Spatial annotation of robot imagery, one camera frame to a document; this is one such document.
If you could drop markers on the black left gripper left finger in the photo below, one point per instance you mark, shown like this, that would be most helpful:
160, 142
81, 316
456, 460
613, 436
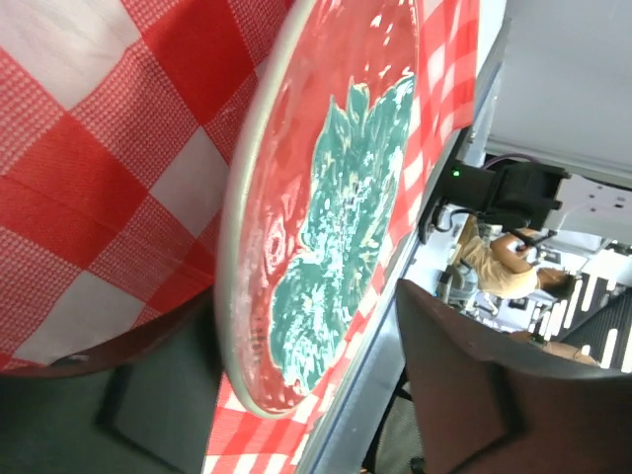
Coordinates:
142, 402

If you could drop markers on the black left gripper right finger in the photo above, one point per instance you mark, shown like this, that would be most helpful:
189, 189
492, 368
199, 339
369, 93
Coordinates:
486, 403

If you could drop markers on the red white checkered cloth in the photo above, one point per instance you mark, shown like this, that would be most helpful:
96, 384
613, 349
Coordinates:
119, 123

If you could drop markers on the red teal ceramic plate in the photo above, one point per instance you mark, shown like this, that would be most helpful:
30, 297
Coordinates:
311, 191

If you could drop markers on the person in beige shirt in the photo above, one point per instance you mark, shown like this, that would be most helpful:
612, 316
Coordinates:
502, 270

